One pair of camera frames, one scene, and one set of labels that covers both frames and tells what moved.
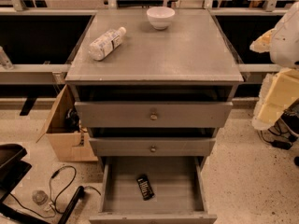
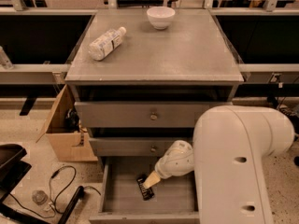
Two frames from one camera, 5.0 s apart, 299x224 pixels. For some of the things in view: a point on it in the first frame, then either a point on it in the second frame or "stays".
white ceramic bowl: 161,16 stays
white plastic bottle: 106,43 stays
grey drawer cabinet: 162,94 stays
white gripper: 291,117 to 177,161
